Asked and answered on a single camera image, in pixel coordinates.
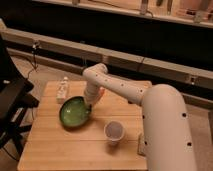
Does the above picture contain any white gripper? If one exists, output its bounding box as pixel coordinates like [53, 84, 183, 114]
[84, 88, 99, 111]

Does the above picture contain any green ceramic bowl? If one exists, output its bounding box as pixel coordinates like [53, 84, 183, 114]
[59, 96, 91, 128]

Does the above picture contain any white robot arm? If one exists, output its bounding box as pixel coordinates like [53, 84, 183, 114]
[83, 63, 197, 171]

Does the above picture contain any small white bottle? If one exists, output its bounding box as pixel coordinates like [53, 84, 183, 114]
[56, 77, 69, 104]

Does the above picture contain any beige sponge block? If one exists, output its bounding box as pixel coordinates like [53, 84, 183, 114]
[138, 133, 145, 156]

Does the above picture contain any black chair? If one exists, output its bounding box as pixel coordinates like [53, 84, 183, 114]
[0, 35, 39, 155]

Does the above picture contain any black cable on wall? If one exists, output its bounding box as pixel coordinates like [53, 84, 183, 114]
[26, 40, 41, 80]

